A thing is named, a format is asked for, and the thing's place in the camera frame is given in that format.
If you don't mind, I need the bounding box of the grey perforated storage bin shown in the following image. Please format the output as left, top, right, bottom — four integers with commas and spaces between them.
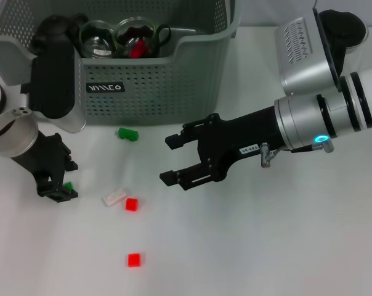
0, 0, 242, 126

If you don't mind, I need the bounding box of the right gripper silver metal fitting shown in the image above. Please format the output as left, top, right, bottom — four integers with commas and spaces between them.
259, 142, 272, 169

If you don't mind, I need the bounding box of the dark clay teapot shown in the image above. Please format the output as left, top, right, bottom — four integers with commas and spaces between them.
31, 14, 89, 56

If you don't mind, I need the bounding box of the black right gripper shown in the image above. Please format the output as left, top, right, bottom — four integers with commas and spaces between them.
160, 106, 286, 191

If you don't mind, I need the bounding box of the glass pitcher with black handle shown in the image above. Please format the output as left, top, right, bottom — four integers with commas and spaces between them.
315, 9, 369, 78

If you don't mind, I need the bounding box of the glass teacup with black sleeve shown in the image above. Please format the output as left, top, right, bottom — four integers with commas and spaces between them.
79, 20, 116, 59
114, 17, 172, 59

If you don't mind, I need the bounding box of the dark red curved brick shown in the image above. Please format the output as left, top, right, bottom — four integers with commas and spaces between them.
129, 39, 150, 59

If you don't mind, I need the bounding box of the white two-stud brick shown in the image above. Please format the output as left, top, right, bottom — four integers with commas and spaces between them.
102, 187, 131, 208

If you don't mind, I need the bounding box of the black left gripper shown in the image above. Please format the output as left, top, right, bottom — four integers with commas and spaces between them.
12, 133, 79, 204

